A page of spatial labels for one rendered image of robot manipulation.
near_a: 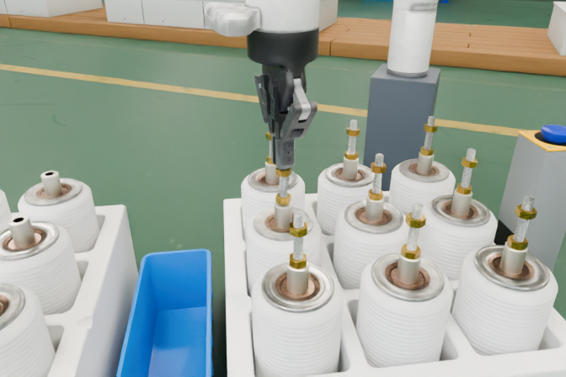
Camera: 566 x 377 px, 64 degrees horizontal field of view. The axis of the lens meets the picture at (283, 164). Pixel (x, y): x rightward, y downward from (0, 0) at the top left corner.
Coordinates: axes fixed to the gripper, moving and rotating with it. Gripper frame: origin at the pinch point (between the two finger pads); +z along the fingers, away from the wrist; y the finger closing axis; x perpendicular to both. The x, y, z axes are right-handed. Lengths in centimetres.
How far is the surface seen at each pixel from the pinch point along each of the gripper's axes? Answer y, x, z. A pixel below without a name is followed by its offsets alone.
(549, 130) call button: -3.0, -39.9, 2.3
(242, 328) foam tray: -8.2, 8.2, 17.2
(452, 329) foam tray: -17.1, -13.7, 17.3
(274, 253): -3.8, 2.7, 11.4
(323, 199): 7.7, -9.7, 13.1
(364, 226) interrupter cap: -4.8, -9.0, 9.9
